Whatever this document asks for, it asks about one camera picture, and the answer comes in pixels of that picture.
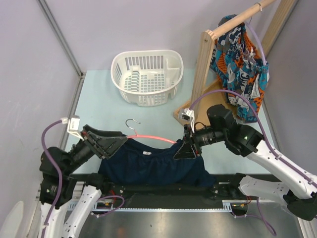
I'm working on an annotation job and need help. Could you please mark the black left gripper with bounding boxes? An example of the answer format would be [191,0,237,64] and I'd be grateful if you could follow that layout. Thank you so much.
[63,123,128,174]

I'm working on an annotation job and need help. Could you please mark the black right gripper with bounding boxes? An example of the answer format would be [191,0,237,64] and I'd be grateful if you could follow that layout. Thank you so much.
[173,123,226,160]

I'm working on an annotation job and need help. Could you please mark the pink clothes hanger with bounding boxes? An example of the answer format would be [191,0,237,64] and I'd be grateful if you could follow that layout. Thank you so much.
[125,119,176,144]

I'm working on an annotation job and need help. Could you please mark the navy blue shorts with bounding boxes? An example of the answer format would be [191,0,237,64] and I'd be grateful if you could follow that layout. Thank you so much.
[98,139,216,187]

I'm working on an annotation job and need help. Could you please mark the colourful patterned shorts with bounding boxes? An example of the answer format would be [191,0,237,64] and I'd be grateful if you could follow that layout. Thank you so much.
[210,23,269,123]

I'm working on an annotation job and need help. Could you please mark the lilac clothes hanger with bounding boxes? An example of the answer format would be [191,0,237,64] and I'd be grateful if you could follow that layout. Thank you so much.
[244,16,267,66]

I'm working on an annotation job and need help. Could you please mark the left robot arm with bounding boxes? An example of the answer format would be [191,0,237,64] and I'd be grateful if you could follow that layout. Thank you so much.
[39,120,128,238]

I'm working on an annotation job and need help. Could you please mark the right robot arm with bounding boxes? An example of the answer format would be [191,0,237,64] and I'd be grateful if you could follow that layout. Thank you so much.
[174,104,317,221]

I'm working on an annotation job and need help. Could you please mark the wooden clothes rack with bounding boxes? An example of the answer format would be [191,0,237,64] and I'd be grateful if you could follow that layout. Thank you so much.
[172,0,298,124]

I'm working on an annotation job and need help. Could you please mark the white plastic basket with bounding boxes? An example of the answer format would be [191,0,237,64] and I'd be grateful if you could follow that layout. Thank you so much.
[110,50,184,107]

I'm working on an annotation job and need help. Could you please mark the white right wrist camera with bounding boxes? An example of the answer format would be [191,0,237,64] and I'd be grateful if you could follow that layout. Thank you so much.
[178,108,195,128]

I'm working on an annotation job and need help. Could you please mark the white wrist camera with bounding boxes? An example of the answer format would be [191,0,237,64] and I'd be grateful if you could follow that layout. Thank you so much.
[60,116,84,140]
[178,108,195,128]

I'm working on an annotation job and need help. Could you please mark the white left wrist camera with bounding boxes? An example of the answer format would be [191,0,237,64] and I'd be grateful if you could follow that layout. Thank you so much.
[60,116,84,140]

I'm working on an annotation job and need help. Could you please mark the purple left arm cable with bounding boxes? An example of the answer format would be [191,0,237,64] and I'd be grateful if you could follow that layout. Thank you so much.
[41,119,70,238]

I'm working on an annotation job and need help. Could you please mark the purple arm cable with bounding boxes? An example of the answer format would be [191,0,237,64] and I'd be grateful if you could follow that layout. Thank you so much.
[189,89,317,189]
[41,119,70,238]

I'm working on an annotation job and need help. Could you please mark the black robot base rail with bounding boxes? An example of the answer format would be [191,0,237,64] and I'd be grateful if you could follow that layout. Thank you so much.
[69,173,280,209]

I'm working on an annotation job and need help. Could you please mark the white slotted cable duct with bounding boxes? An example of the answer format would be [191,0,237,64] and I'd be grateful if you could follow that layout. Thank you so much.
[66,199,248,214]

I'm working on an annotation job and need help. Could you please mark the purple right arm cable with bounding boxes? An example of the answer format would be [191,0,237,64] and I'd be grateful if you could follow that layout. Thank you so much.
[189,89,317,189]

